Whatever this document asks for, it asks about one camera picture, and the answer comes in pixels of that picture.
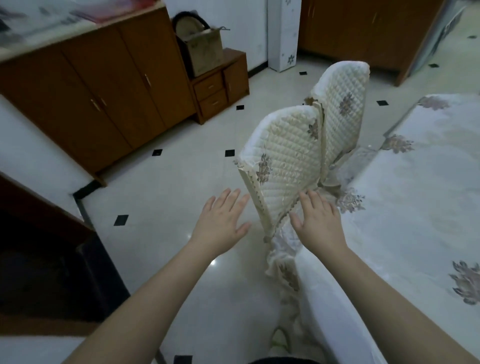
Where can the person's left forearm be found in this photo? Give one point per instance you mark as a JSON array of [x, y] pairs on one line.
[[150, 303]]

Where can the white floral standing air conditioner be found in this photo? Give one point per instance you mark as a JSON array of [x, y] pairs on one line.
[[283, 33]]

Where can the person's right hand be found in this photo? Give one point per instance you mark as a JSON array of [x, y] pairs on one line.
[[322, 228]]

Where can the person's right middle finger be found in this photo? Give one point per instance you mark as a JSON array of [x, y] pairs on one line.
[[315, 199]]

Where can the person's left middle finger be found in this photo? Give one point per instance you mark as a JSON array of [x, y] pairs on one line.
[[231, 200]]

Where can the person's right forearm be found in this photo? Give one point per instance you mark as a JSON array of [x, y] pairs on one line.
[[382, 300]]

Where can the small brown drawer cabinet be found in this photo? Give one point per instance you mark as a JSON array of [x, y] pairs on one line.
[[219, 88]]

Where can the person's left thumb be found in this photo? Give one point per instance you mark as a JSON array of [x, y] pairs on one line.
[[242, 229]]

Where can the person's right thumb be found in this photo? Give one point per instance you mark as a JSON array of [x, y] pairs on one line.
[[296, 224]]

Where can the long brown wooden cabinet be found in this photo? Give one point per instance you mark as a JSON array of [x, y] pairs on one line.
[[93, 97]]

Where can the person's right little finger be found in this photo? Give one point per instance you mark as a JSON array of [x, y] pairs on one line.
[[335, 214]]

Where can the tall brown wooden wardrobe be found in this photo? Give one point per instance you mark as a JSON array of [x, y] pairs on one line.
[[360, 33]]

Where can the cream quilted floral cushion cover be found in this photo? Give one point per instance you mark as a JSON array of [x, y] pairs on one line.
[[285, 157]]

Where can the dark wooden furniture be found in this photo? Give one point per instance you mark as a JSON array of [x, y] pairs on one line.
[[48, 262]]

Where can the glass cabinet top with papers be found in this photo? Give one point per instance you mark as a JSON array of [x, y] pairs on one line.
[[60, 26]]

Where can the person's left little finger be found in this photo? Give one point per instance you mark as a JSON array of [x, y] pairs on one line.
[[208, 206]]

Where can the person's left hand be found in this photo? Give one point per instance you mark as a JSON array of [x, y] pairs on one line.
[[219, 225]]

